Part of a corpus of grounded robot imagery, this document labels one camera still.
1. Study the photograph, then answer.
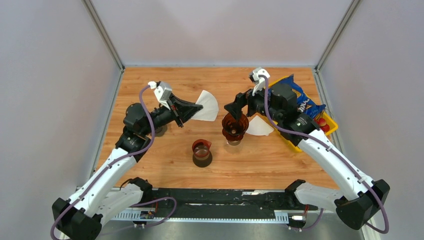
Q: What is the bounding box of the red strawberries cluster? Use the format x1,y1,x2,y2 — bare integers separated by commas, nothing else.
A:
317,117,331,133

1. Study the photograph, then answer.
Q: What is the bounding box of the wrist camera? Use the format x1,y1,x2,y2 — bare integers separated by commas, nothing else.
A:
249,67,271,96
148,81,173,110

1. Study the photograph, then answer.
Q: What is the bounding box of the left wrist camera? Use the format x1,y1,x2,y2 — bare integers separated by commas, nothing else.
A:
148,81,173,110

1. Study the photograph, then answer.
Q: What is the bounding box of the blue chips bag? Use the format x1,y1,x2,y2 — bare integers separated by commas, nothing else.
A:
278,74,326,119

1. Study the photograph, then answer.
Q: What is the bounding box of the grey smoky coffee dripper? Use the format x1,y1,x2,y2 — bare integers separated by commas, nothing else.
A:
154,124,168,137

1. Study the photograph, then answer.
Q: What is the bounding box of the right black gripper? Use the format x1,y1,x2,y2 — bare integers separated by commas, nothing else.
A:
223,80,282,124

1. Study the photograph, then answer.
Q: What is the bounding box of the amber coffee dripper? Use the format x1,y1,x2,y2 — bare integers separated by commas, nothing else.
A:
221,113,249,141

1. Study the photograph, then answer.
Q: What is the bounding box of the clear glass server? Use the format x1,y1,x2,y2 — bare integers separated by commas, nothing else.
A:
227,139,241,146

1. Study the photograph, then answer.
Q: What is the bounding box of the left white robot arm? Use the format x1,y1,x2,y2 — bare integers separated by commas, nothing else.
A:
52,94,205,240

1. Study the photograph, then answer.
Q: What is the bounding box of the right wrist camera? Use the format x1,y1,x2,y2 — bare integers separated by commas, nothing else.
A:
249,67,271,96

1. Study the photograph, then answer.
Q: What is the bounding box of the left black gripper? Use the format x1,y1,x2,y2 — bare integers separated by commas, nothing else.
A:
141,92,203,136

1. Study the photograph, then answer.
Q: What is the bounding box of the yellow plastic tray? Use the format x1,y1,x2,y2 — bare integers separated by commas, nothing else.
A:
261,76,339,153

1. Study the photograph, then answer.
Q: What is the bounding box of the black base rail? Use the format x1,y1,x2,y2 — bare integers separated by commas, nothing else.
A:
119,187,319,220

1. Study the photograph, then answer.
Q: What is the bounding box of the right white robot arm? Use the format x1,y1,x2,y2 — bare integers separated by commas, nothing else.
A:
224,84,390,234

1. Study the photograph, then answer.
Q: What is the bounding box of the brown glass carafe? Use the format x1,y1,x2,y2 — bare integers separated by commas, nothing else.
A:
192,139,213,168

